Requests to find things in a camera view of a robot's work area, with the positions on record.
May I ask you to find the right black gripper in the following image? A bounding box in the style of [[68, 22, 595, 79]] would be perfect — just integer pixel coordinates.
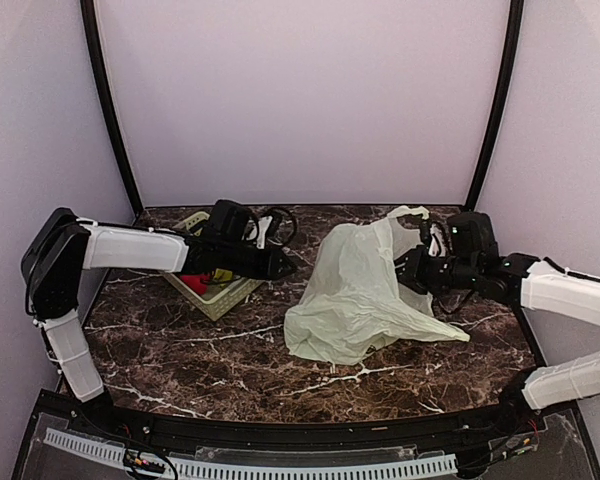
[[384, 243, 480, 296]]

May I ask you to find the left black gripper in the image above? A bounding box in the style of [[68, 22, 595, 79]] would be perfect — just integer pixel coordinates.
[[220, 239, 298, 281]]

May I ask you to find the yellow toy banana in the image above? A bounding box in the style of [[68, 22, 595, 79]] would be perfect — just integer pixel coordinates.
[[213, 269, 234, 282]]

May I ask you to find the light green plastic bag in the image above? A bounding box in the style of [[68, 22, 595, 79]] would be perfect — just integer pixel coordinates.
[[284, 205, 470, 365]]

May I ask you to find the red toy apple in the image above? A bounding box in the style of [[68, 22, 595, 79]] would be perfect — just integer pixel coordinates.
[[179, 274, 209, 296]]

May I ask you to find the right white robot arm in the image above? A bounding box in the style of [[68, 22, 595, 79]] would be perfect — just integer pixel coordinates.
[[394, 246, 600, 434]]

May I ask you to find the light green perforated basket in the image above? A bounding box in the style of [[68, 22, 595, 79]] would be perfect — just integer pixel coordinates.
[[162, 210, 266, 322]]

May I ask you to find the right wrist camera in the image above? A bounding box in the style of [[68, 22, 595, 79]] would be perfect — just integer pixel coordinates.
[[419, 211, 499, 259]]

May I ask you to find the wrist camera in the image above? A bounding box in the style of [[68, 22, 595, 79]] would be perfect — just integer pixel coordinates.
[[419, 211, 499, 259], [207, 199, 299, 249]]

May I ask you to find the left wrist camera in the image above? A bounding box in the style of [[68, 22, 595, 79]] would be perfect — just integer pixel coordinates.
[[207, 199, 299, 249]]

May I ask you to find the black front table rail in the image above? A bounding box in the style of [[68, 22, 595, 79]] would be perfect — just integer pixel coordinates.
[[69, 402, 546, 465]]

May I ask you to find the white slotted cable duct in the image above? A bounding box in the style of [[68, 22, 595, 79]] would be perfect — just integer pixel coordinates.
[[43, 427, 458, 479]]

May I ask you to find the right black frame post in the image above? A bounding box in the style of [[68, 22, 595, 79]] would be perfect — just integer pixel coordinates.
[[463, 0, 525, 211]]

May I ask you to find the black frame post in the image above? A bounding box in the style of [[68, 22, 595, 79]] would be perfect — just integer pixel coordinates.
[[80, 0, 144, 218], [463, 0, 525, 211]]

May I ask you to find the left black frame post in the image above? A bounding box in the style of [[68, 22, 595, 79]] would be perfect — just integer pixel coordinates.
[[80, 0, 144, 218]]

